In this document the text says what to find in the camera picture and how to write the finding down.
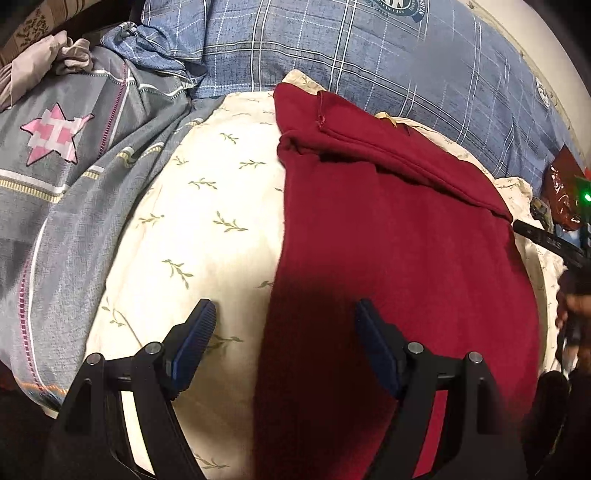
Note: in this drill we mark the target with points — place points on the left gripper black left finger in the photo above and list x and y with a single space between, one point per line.
89 437

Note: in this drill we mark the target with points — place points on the dark red garment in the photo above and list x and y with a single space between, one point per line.
375 210

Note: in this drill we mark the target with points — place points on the person's right hand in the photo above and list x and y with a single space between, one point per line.
571 303

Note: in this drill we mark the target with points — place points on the red plastic snack bag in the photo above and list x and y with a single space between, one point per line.
565 186

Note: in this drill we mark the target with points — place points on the blue plaid quilt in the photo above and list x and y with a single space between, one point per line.
435 62

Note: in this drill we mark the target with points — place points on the cream leaf-print pillow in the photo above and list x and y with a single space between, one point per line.
210 226

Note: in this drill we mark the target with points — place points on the grey star-print bedsheet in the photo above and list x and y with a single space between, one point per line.
77 154

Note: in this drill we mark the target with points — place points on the small taupe cloth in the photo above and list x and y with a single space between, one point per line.
54 53

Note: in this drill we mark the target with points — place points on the beige striped floral cushion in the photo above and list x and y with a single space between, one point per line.
25 22

